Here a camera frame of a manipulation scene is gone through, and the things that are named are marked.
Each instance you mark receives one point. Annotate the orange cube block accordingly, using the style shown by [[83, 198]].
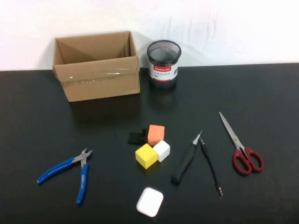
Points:
[[156, 135]]

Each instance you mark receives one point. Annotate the black foam block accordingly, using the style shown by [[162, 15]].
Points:
[[134, 138]]

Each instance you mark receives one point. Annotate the black mesh pen holder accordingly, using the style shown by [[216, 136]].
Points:
[[163, 74]]

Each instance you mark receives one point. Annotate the white cube block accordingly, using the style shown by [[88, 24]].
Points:
[[161, 150]]

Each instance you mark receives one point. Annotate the yellow cube block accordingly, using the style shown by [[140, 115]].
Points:
[[144, 155]]

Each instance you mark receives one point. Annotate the brown cardboard box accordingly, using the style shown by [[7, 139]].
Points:
[[100, 79]]

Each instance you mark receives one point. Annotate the white earbuds case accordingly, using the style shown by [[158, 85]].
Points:
[[149, 201]]

